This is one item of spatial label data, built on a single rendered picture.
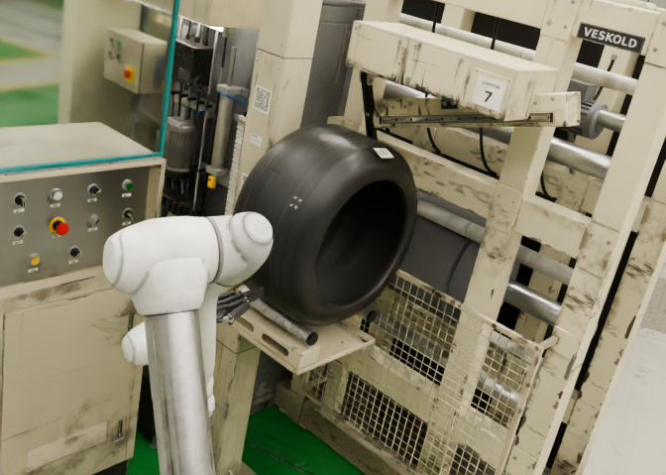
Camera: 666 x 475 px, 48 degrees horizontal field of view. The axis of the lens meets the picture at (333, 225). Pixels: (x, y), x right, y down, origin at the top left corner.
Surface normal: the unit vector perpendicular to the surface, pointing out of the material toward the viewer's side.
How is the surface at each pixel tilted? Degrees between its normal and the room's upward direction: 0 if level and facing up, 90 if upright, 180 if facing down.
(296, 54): 90
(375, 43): 90
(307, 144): 26
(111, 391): 90
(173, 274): 65
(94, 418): 90
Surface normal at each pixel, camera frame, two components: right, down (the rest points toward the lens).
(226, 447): 0.72, 0.38
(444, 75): -0.67, 0.15
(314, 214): 0.11, 0.04
